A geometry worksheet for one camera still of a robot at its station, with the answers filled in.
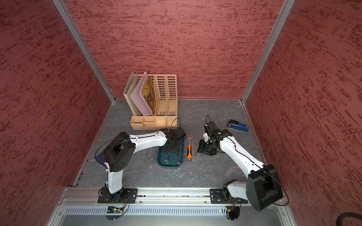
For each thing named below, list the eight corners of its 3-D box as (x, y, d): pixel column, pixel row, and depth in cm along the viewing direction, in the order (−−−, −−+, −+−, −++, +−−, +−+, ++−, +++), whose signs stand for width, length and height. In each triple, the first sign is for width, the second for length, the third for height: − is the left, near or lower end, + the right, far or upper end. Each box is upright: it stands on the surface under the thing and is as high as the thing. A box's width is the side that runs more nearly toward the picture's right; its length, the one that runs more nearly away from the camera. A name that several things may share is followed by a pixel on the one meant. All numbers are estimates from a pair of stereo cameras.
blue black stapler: (226, 125, 107) (228, 122, 103) (227, 121, 109) (229, 118, 106) (246, 132, 103) (249, 129, 99) (247, 128, 105) (249, 125, 102)
